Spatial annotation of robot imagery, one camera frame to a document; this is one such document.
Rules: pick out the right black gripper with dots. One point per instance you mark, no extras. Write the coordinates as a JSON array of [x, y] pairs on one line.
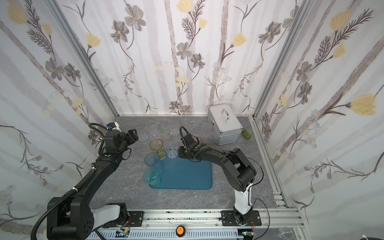
[[188, 150]]

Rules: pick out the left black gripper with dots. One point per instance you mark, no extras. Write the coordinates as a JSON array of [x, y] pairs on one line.
[[129, 137]]

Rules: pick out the teal plastic tray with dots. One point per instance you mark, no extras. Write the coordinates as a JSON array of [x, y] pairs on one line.
[[182, 174]]

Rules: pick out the yellow plastic tumbler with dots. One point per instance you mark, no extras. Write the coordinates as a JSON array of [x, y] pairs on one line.
[[157, 146]]

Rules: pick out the blue plastic tumbler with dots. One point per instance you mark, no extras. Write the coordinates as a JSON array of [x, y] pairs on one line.
[[153, 161]]

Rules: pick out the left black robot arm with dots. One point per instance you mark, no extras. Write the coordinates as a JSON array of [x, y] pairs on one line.
[[70, 216]]

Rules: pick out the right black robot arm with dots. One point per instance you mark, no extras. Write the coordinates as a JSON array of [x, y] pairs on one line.
[[238, 169]]

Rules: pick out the silver aluminium case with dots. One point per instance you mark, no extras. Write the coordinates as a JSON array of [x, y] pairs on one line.
[[226, 128]]

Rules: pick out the green small object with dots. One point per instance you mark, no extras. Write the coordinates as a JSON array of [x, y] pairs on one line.
[[246, 134]]

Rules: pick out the orange emergency button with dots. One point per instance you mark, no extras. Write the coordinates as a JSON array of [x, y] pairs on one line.
[[180, 231]]

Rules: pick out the aluminium mounting rail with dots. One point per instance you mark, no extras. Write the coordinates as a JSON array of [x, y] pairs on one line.
[[265, 224]]

